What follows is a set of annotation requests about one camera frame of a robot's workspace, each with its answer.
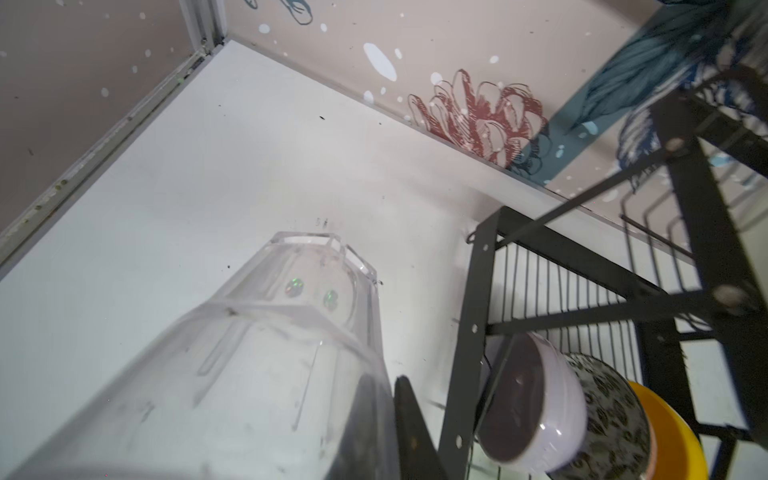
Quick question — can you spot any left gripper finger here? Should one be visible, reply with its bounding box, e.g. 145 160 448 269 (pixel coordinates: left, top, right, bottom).
394 376 447 479

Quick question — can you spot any clear glass tumbler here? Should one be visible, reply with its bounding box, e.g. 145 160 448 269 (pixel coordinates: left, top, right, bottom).
13 232 400 479

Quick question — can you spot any pink floral pattern bowl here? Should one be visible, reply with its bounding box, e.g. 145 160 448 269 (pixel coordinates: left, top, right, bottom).
549 352 651 480

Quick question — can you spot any yellow ceramic bowl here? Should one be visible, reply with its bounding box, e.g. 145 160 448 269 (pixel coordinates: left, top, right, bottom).
630 382 709 480

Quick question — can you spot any black two-tier dish rack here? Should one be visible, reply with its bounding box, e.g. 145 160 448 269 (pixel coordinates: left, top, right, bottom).
438 65 767 479

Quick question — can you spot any lilac ceramic bowl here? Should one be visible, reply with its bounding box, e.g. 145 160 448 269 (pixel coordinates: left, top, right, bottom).
476 332 588 474

